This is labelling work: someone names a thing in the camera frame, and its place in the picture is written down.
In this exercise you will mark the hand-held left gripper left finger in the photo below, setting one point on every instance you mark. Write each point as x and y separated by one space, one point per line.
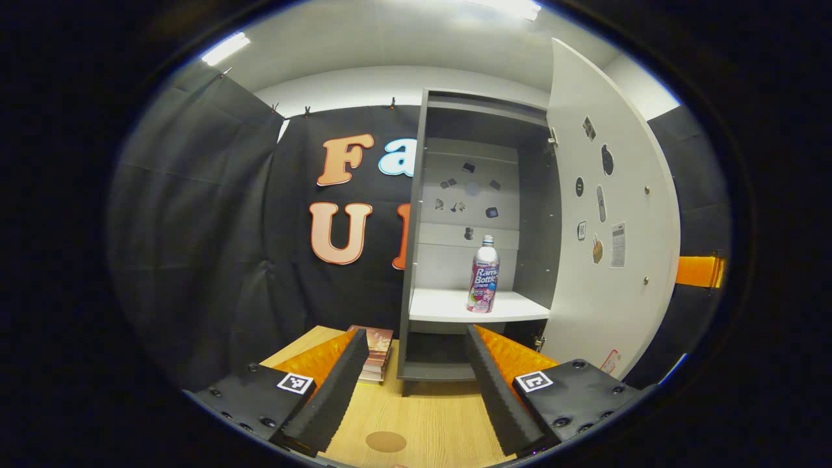
338 396

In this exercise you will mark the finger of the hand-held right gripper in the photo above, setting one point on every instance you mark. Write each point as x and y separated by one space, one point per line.
695 271

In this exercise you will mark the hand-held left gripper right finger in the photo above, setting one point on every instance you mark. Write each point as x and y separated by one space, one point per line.
497 396

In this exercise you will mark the round brown coaster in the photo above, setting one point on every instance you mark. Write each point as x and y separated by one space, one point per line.
385 441

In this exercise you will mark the silver bottle with pink label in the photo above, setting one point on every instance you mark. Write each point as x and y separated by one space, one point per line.
483 279

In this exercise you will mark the metal door hinge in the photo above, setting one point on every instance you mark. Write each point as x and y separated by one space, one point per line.
552 140
538 340

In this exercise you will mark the white cabinet shelf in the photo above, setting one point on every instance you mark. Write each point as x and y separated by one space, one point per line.
448 305

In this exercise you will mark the grey cabinet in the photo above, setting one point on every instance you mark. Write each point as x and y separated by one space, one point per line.
536 234

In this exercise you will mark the stack of books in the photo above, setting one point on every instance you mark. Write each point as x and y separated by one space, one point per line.
377 354

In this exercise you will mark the black backdrop cloth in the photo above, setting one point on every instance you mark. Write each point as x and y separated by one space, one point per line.
208 227

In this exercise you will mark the wide ceiling light panel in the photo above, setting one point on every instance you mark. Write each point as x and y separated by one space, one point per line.
510 8

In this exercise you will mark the long ceiling light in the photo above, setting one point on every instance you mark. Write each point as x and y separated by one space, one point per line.
225 49

